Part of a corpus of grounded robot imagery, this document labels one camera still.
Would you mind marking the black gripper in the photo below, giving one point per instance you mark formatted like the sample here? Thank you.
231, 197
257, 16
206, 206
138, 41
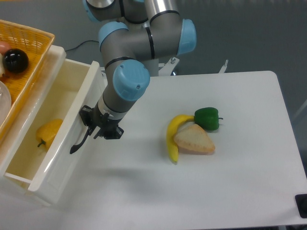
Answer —
108, 126

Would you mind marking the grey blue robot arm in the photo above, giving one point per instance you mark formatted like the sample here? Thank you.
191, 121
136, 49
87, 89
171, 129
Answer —
135, 31

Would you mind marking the white drawer cabinet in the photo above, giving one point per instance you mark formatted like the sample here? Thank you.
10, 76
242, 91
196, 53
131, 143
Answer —
20, 157

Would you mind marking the yellow toy bell pepper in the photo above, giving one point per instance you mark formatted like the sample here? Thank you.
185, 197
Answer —
45, 134

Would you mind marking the yellow toy banana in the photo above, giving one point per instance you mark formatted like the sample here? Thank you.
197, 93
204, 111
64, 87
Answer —
171, 131

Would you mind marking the toy bread slice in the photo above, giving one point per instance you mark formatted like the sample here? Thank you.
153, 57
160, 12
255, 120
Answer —
194, 140

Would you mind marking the clear plastic container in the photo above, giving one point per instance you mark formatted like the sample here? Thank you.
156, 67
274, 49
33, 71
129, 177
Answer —
5, 102

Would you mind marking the orange woven basket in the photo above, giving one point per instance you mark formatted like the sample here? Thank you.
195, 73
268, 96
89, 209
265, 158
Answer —
35, 43

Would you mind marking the green toy bell pepper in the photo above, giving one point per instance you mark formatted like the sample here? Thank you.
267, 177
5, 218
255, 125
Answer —
207, 118

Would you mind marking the black toy ball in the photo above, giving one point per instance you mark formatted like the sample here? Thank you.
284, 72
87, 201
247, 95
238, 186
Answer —
15, 60

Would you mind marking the pink toy fruit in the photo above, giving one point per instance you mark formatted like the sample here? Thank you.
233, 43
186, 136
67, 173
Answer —
4, 47

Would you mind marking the black corner object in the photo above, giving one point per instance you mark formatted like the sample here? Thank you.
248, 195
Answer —
301, 202

